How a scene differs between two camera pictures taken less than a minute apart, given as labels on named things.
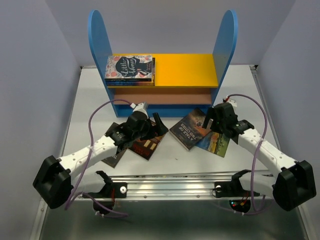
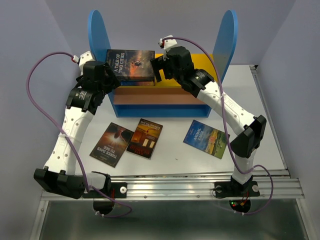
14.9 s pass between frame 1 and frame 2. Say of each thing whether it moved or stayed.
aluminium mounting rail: stayed
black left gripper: moved
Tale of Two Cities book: moved
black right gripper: moved
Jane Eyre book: stayed
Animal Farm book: stayed
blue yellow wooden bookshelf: stayed
